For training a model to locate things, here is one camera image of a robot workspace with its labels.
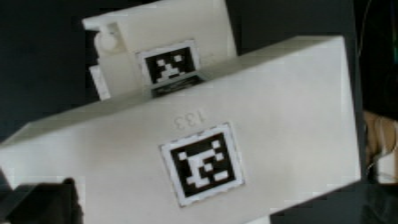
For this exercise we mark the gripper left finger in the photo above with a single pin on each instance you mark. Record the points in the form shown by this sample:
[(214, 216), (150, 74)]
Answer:
[(42, 203)]

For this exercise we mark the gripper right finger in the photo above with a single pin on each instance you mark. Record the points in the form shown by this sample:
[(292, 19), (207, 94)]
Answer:
[(381, 207)]

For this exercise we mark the white tagged rectangular block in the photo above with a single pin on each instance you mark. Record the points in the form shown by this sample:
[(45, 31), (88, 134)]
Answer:
[(216, 154)]

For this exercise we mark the white cabinet body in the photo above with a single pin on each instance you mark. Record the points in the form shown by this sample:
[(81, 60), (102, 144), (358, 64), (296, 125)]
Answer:
[(159, 40)]

